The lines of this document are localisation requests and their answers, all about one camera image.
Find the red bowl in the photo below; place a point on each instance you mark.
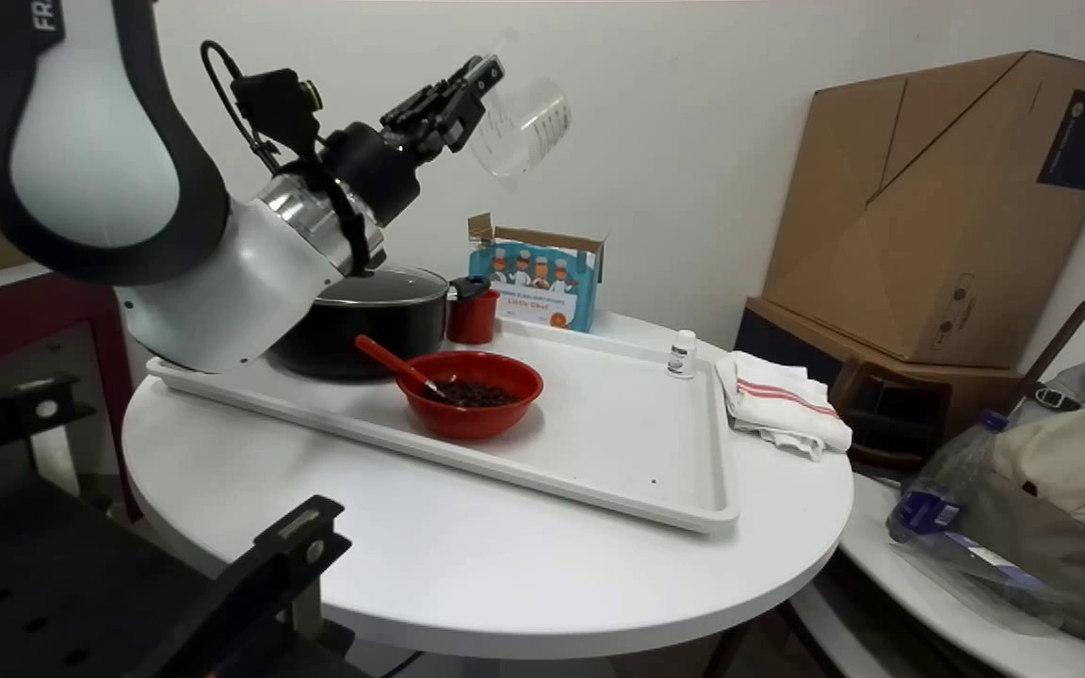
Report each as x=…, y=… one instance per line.
x=479, y=420

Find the clear plastic measuring cup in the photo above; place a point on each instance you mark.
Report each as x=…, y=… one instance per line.
x=520, y=125

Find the white plastic tray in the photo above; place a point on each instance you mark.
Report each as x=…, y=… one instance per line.
x=592, y=425

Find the glass pot lid black knob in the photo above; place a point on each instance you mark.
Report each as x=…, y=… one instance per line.
x=385, y=286

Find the blue printed cardboard box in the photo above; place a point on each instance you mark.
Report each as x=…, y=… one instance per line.
x=539, y=284

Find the dark red table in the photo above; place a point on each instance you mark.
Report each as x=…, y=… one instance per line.
x=18, y=325

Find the black cooking pot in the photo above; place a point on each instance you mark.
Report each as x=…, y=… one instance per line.
x=361, y=334

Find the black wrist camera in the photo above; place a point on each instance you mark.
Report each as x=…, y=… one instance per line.
x=282, y=110

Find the large brown cardboard box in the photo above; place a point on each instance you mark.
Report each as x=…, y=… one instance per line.
x=934, y=211

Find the grey beige backpack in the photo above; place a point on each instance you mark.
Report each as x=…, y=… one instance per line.
x=1073, y=502

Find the white towel red stripes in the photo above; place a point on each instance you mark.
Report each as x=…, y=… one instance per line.
x=780, y=399

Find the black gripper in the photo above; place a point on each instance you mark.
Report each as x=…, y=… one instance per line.
x=376, y=172

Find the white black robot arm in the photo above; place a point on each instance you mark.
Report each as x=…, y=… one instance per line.
x=105, y=163

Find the red spoon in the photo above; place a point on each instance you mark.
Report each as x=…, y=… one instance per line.
x=392, y=364

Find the small white pill bottle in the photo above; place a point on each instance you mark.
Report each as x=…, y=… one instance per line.
x=685, y=354

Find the water bottle blue cap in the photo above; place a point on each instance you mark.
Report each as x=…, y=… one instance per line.
x=945, y=502

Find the black metal stand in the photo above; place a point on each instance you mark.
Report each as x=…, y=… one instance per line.
x=77, y=579

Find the dark coffee beans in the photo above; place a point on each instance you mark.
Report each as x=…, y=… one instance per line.
x=475, y=394

